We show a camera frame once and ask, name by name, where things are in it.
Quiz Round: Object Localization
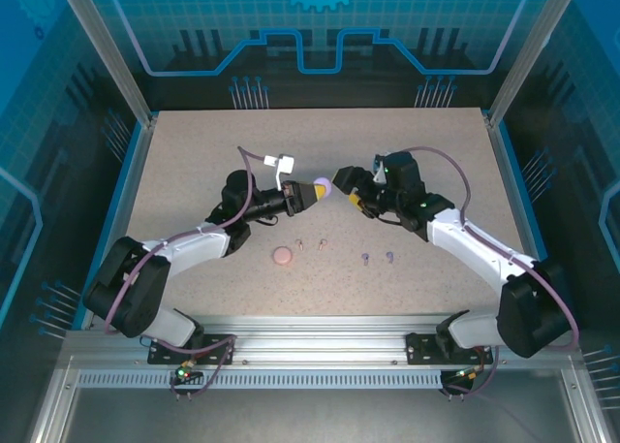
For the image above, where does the pink earbud charging case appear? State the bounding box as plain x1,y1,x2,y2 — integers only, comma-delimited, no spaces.
271,245,294,269

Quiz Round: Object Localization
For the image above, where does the blue table edge strip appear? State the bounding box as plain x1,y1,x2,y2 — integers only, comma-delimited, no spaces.
493,117,573,328
71,117,156,331

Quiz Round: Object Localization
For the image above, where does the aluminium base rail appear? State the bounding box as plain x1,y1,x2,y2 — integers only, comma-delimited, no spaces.
62,314,582,366

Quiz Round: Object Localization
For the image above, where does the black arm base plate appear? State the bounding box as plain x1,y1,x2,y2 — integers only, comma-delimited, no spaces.
405,332,494,366
147,333,237,366

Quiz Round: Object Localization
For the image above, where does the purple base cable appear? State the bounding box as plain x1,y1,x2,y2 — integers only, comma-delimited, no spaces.
438,345,500,403
153,334,238,403

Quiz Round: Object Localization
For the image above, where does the aluminium frame post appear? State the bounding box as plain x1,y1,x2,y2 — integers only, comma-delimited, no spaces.
53,0,159,127
483,0,582,129

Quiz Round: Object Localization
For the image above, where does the white slotted cable duct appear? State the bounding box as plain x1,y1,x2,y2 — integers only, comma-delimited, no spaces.
77,369,454,391

